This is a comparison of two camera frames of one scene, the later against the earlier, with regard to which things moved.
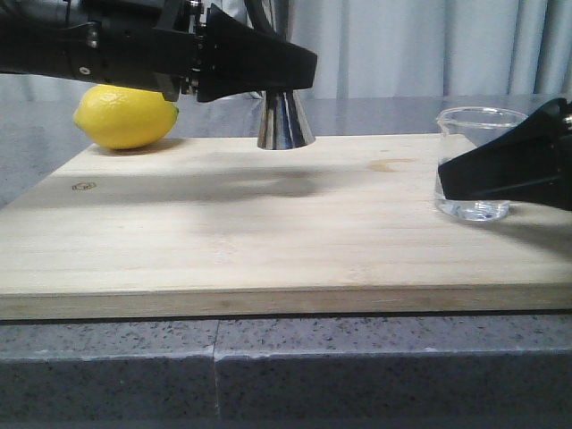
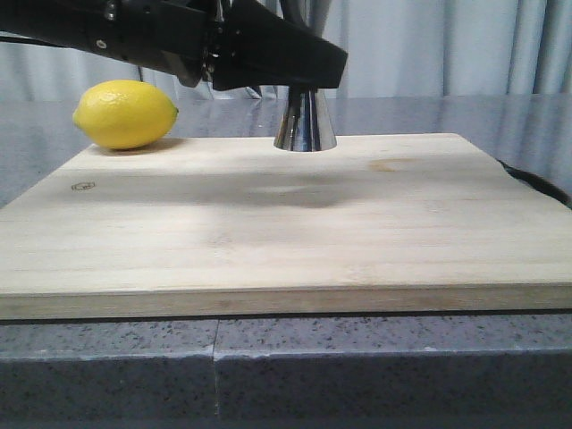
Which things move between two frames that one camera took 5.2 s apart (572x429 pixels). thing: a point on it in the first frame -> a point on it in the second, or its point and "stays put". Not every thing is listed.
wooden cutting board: [214, 226] stays put
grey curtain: [404, 48] stays put
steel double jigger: [283, 123] -> [304, 125]
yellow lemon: [123, 117] stays put
